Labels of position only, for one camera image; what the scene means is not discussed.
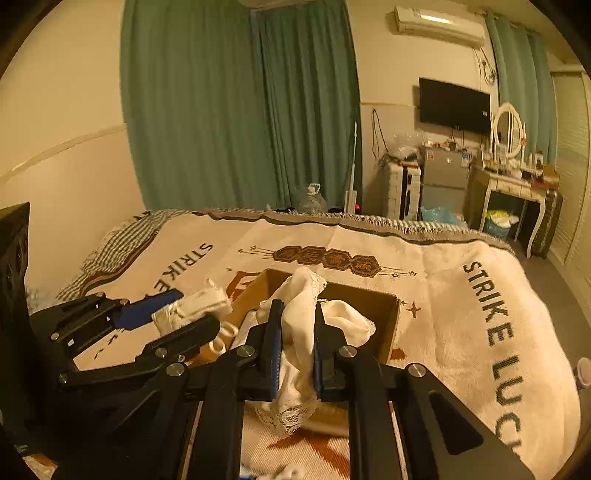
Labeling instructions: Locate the clear water jug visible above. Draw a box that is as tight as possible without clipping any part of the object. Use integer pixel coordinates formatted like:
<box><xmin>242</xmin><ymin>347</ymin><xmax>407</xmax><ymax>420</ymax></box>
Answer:
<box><xmin>297</xmin><ymin>183</ymin><xmax>329</xmax><ymax>214</ymax></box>

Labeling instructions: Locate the clear plastic bag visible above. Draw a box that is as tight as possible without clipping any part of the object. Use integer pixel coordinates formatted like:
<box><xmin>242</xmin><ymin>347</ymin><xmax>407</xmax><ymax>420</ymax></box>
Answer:
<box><xmin>385</xmin><ymin>131</ymin><xmax>426</xmax><ymax>163</ymax></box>

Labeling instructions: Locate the green curtain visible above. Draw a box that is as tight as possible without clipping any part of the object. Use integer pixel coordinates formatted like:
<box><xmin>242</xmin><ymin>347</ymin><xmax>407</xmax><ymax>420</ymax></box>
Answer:
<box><xmin>485</xmin><ymin>11</ymin><xmax>558</xmax><ymax>167</ymax></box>
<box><xmin>120</xmin><ymin>0</ymin><xmax>262</xmax><ymax>212</ymax></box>
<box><xmin>252</xmin><ymin>7</ymin><xmax>362</xmax><ymax>214</ymax></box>

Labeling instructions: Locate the dark suitcase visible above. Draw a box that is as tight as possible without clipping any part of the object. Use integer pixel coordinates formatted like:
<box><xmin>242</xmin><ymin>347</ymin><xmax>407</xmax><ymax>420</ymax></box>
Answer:
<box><xmin>530</xmin><ymin>188</ymin><xmax>565</xmax><ymax>259</ymax></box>

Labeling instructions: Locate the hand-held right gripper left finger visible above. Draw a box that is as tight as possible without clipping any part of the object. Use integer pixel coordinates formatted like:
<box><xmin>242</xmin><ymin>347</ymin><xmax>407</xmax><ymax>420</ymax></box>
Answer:
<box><xmin>60</xmin><ymin>299</ymin><xmax>284</xmax><ymax>480</ymax></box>

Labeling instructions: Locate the white suitcase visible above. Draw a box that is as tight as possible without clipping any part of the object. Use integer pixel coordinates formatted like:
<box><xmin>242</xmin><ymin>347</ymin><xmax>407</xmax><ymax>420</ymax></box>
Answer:
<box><xmin>385</xmin><ymin>161</ymin><xmax>424</xmax><ymax>221</ymax></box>

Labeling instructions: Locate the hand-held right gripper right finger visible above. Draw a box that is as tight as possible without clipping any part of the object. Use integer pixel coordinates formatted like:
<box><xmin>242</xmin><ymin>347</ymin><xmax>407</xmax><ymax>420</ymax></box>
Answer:
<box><xmin>313</xmin><ymin>302</ymin><xmax>525</xmax><ymax>480</ymax></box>

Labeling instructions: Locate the white upright pole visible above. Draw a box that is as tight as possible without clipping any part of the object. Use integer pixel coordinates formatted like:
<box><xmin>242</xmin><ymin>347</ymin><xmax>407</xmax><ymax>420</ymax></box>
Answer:
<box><xmin>344</xmin><ymin>121</ymin><xmax>361</xmax><ymax>214</ymax></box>

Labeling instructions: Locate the white air conditioner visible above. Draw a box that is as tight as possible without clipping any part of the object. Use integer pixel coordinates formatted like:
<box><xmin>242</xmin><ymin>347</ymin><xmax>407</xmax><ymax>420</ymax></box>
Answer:
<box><xmin>393</xmin><ymin>6</ymin><xmax>488</xmax><ymax>48</ymax></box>

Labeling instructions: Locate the white dressing table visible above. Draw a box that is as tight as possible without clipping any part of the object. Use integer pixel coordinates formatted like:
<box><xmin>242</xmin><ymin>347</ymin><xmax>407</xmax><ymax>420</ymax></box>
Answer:
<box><xmin>465</xmin><ymin>162</ymin><xmax>551</xmax><ymax>259</ymax></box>

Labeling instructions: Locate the white lace cloth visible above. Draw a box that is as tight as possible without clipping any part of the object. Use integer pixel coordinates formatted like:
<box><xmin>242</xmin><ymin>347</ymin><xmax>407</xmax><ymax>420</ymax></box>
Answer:
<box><xmin>252</xmin><ymin>267</ymin><xmax>377</xmax><ymax>439</ymax></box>

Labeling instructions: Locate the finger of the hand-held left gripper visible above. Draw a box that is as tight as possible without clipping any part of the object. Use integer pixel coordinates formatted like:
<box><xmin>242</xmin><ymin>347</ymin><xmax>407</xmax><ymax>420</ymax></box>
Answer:
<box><xmin>28</xmin><ymin>290</ymin><xmax>185</xmax><ymax>365</ymax></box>
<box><xmin>57</xmin><ymin>316</ymin><xmax>221</xmax><ymax>393</ymax></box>

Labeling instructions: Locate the cardboard box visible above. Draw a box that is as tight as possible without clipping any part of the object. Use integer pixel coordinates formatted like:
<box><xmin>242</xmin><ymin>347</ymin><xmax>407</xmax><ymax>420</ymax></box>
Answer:
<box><xmin>196</xmin><ymin>268</ymin><xmax>402</xmax><ymax>366</ymax></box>

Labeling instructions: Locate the white slatted wardrobe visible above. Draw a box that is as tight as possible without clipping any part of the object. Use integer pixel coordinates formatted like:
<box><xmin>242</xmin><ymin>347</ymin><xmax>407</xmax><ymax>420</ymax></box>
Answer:
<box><xmin>549</xmin><ymin>69</ymin><xmax>591</xmax><ymax>278</ymax></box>

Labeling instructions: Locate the small cup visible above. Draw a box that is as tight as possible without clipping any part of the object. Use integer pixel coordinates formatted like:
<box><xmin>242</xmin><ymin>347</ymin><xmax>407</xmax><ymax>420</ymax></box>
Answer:
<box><xmin>574</xmin><ymin>357</ymin><xmax>591</xmax><ymax>394</ymax></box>

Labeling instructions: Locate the white rolled sock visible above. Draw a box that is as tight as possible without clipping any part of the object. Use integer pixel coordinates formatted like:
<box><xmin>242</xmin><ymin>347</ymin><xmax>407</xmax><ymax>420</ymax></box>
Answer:
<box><xmin>205</xmin><ymin>322</ymin><xmax>241</xmax><ymax>366</ymax></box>

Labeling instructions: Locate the blue plastic bag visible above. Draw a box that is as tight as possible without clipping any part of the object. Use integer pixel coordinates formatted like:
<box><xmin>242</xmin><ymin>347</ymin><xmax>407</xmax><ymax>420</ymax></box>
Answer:
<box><xmin>420</xmin><ymin>205</ymin><xmax>468</xmax><ymax>228</ymax></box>

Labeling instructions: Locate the cream printed blanket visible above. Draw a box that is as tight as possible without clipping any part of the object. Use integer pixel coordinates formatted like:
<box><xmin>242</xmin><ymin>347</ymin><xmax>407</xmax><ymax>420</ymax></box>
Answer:
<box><xmin>69</xmin><ymin>210</ymin><xmax>583</xmax><ymax>480</ymax></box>

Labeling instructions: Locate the grey mini fridge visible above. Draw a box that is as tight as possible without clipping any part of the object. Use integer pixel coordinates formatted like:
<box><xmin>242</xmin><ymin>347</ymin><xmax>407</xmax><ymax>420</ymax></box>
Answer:
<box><xmin>420</xmin><ymin>149</ymin><xmax>470</xmax><ymax>222</ymax></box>

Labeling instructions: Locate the small white cloth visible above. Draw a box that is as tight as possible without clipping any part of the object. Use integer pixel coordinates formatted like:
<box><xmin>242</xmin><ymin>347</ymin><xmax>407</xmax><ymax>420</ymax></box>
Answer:
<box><xmin>152</xmin><ymin>278</ymin><xmax>232</xmax><ymax>334</ymax></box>

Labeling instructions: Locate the black wall cable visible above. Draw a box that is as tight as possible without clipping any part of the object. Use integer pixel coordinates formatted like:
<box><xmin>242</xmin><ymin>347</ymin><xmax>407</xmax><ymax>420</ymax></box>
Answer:
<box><xmin>370</xmin><ymin>108</ymin><xmax>389</xmax><ymax>158</ymax></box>

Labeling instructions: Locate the black wall television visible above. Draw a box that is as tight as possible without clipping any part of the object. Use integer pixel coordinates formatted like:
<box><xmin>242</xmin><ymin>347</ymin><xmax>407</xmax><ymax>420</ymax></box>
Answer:
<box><xmin>418</xmin><ymin>77</ymin><xmax>492</xmax><ymax>137</ymax></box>

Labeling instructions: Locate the green checked bedsheet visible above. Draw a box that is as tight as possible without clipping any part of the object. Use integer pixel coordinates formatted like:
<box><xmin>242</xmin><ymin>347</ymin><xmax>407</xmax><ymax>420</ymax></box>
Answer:
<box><xmin>55</xmin><ymin>209</ymin><xmax>197</xmax><ymax>301</ymax></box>

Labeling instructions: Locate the basket with yellow cloth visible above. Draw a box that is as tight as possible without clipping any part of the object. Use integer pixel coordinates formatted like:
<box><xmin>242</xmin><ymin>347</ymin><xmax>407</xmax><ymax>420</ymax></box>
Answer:
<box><xmin>482</xmin><ymin>209</ymin><xmax>521</xmax><ymax>241</ymax></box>

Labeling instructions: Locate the white oval vanity mirror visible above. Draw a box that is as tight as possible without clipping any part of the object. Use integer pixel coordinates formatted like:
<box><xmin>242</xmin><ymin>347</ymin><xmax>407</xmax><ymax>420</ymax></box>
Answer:
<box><xmin>491</xmin><ymin>102</ymin><xmax>528</xmax><ymax>158</ymax></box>

